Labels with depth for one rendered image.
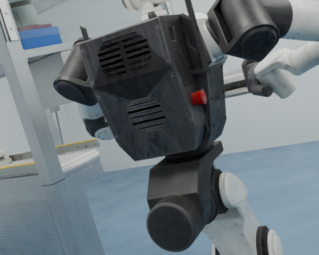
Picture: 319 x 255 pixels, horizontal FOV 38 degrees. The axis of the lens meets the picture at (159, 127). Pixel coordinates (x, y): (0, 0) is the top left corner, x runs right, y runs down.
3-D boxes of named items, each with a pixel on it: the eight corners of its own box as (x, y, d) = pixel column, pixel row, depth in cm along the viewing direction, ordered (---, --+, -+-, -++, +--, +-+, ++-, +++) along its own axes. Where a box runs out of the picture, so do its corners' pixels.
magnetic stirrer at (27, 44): (66, 43, 188) (59, 21, 187) (24, 51, 171) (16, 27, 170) (35, 55, 200) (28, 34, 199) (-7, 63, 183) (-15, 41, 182)
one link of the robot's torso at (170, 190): (204, 251, 97) (182, 171, 95) (150, 256, 103) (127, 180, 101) (237, 201, 122) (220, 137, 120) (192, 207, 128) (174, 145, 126)
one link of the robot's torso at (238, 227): (283, 282, 138) (225, 206, 107) (226, 285, 145) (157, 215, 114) (281, 234, 147) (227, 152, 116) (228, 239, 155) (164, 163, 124)
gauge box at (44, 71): (93, 95, 192) (78, 47, 189) (75, 101, 183) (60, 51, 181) (58, 104, 205) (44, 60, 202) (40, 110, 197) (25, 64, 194)
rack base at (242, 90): (224, 92, 191) (222, 86, 190) (283, 78, 179) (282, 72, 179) (203, 103, 169) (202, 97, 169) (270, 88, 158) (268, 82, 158)
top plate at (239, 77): (221, 80, 190) (220, 75, 190) (280, 66, 179) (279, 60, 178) (200, 90, 169) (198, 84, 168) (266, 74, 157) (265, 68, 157)
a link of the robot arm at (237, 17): (302, 24, 99) (245, 18, 94) (282, 54, 106) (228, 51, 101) (283, -11, 106) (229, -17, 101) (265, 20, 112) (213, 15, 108)
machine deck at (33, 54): (79, 50, 189) (76, 40, 189) (2, 66, 160) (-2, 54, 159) (-8, 81, 227) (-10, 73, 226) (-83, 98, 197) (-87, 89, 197)
